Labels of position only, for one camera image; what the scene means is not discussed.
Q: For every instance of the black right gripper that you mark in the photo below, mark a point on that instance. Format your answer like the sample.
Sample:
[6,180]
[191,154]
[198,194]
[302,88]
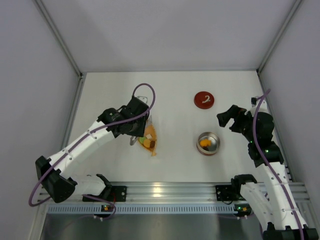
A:
[235,118]

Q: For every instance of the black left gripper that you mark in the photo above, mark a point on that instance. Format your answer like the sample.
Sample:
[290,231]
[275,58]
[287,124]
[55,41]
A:
[136,125]

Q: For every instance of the orange snack piece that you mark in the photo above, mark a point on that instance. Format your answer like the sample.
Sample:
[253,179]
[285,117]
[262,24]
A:
[205,143]

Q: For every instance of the dark chocolate cookie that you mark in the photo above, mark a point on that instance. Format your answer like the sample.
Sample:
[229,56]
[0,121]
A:
[206,148]

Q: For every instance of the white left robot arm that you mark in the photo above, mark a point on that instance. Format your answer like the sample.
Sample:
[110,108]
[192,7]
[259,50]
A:
[57,174]

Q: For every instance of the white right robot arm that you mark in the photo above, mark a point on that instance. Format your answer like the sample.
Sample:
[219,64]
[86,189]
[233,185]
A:
[278,214]

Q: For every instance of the round steel lunch box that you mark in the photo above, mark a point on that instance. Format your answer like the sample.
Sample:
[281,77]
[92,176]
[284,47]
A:
[215,143]

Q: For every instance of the woven fish-shaped basket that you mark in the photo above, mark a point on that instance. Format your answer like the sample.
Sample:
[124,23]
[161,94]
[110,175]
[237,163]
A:
[150,129]

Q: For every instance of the green macaron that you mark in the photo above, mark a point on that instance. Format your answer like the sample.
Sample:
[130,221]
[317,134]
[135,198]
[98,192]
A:
[142,139]

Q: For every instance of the red round lid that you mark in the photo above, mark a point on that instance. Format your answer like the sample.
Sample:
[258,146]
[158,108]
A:
[204,100]

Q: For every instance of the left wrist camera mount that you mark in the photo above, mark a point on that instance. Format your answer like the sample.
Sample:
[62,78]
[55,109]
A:
[143,99]

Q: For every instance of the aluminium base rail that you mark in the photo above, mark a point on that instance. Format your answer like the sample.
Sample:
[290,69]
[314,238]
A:
[181,192]

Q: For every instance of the slotted grey cable duct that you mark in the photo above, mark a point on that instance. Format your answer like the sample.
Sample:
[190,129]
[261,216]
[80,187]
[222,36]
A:
[126,208]

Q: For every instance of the right aluminium frame post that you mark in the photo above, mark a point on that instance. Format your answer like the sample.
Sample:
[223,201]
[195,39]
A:
[279,34]

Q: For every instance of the grey aluminium frame post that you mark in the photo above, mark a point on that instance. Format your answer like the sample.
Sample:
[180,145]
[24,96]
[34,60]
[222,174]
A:
[42,9]

